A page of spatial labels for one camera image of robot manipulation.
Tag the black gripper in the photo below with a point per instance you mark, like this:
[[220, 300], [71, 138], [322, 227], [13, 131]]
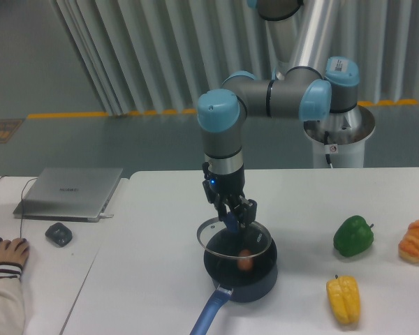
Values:
[[219, 187]]

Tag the glass pot lid blue knob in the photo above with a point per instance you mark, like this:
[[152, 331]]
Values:
[[226, 240]]

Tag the striped cream sleeve forearm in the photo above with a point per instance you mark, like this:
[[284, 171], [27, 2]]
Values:
[[12, 314]]

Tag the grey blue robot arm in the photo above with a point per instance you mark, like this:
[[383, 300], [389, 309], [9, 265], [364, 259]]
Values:
[[307, 84]]

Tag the person's hand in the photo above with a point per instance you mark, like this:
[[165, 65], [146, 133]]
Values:
[[15, 252]]

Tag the dark blue saucepan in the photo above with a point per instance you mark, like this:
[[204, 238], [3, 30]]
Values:
[[233, 285]]

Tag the brown egg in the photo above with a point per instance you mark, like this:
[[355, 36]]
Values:
[[245, 260]]

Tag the green bell pepper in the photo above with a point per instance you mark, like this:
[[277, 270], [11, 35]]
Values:
[[354, 236]]

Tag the yellow bell pepper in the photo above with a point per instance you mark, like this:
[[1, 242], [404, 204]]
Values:
[[344, 298]]

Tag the dark earbuds case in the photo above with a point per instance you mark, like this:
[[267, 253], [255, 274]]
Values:
[[59, 234]]

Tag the silver laptop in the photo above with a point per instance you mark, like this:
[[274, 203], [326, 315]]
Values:
[[70, 194]]

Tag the orange croissant bread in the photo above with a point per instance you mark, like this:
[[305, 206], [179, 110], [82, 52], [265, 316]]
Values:
[[408, 247]]

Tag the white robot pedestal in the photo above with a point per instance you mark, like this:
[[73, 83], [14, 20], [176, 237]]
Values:
[[339, 141]]

